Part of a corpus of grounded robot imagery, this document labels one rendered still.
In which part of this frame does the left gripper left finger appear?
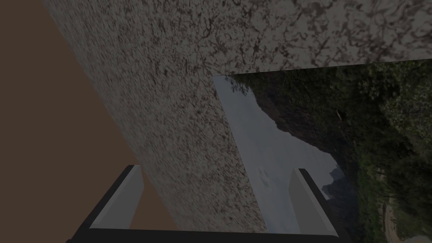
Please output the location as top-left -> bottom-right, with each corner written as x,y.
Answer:
78,165 -> 145,231

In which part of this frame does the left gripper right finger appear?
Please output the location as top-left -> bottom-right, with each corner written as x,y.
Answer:
288,168 -> 340,237

